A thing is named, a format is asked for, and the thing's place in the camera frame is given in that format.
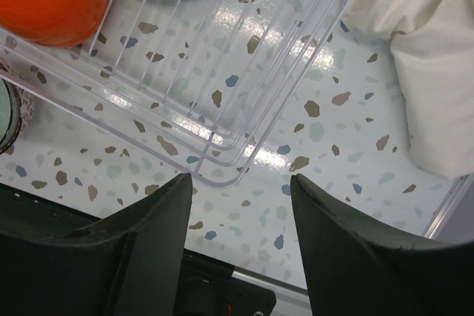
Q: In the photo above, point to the orange plastic bowl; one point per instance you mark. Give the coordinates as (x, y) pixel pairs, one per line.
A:
(54, 23)

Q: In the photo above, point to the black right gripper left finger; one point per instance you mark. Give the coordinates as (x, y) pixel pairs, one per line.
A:
(111, 253)

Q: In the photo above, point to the green glazed ceramic bowl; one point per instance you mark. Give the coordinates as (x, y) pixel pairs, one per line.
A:
(17, 111)

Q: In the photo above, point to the cream cloth on table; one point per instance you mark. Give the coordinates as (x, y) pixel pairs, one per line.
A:
(431, 42)

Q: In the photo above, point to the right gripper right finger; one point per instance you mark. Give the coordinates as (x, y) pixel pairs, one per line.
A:
(356, 265)

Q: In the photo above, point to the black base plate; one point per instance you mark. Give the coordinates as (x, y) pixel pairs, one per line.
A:
(129, 257)

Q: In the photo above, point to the white wire dish rack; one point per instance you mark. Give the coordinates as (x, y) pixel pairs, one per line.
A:
(197, 84)

